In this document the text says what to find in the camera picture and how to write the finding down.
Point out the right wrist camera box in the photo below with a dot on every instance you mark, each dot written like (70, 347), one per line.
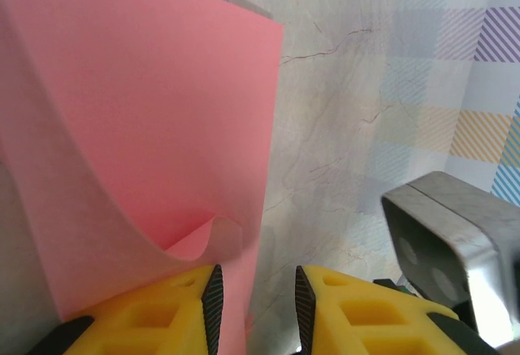
(447, 217)

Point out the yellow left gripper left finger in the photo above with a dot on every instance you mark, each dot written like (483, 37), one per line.
(150, 322)

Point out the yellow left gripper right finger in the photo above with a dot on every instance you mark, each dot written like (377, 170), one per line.
(365, 322)

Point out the pink cloth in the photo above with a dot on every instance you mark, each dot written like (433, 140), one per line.
(162, 107)

